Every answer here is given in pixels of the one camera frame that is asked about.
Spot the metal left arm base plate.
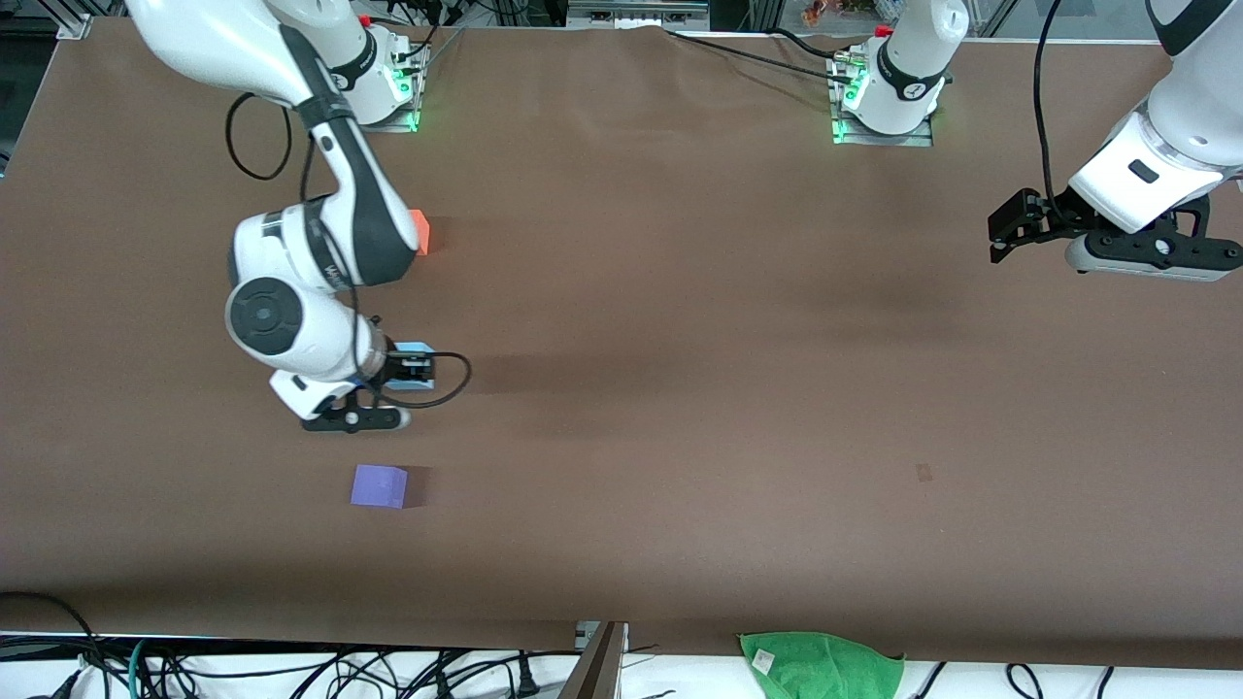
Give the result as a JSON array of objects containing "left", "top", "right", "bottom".
[{"left": 830, "top": 53, "right": 936, "bottom": 148}]

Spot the small white box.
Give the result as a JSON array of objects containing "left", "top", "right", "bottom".
[{"left": 574, "top": 620, "right": 631, "bottom": 652}]

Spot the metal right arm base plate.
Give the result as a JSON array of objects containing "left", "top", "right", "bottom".
[{"left": 350, "top": 44, "right": 421, "bottom": 133}]

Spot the purple foam block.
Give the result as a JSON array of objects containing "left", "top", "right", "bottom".
[{"left": 351, "top": 464, "right": 410, "bottom": 510}]

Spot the grey equipment rack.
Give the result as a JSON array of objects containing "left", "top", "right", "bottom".
[{"left": 566, "top": 0, "right": 712, "bottom": 32}]

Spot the green towel cloth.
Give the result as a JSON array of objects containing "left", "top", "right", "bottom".
[{"left": 738, "top": 631, "right": 907, "bottom": 699}]

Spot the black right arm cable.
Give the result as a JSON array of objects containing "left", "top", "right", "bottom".
[{"left": 225, "top": 91, "right": 294, "bottom": 183}]

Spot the blue foam block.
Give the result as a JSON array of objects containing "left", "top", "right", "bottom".
[{"left": 390, "top": 341, "right": 438, "bottom": 393}]

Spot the black right gripper cable loop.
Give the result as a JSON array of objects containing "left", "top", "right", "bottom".
[{"left": 373, "top": 350, "right": 475, "bottom": 410}]

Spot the grey metal post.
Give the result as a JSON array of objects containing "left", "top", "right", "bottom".
[{"left": 557, "top": 621, "right": 628, "bottom": 699}]

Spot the brown table cover sheet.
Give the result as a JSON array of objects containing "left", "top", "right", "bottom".
[{"left": 0, "top": 17, "right": 1243, "bottom": 671}]

